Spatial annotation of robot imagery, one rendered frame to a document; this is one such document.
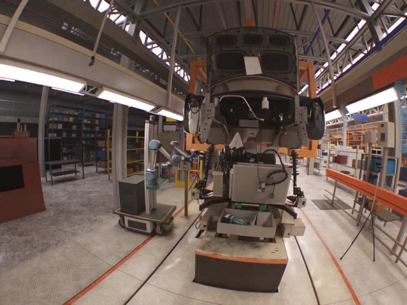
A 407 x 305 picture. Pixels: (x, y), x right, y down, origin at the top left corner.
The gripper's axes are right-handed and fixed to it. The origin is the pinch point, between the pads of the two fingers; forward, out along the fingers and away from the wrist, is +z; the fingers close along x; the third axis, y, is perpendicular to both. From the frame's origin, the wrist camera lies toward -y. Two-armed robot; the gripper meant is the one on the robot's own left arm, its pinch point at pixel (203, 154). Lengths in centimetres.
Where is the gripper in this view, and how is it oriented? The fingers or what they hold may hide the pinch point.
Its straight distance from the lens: 245.2
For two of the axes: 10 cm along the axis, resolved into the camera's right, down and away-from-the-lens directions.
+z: 5.5, 1.5, -8.2
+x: -3.0, 9.5, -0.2
